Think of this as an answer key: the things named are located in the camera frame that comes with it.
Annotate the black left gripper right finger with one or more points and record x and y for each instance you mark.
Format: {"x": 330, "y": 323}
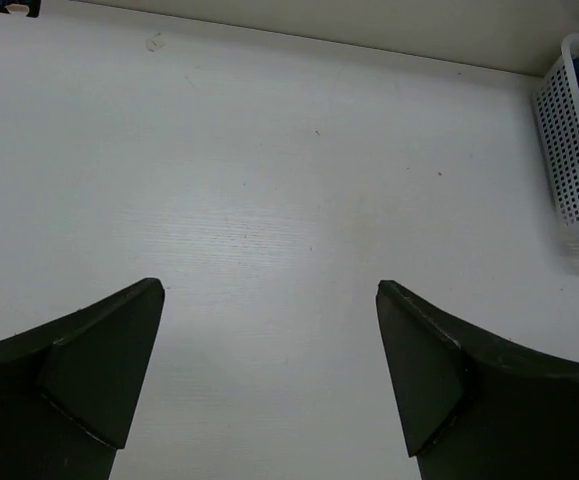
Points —
{"x": 472, "y": 404}

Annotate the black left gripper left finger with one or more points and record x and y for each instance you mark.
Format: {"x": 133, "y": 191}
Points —
{"x": 69, "y": 388}

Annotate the white perforated plastic basket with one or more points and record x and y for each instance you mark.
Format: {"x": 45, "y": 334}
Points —
{"x": 555, "y": 105}

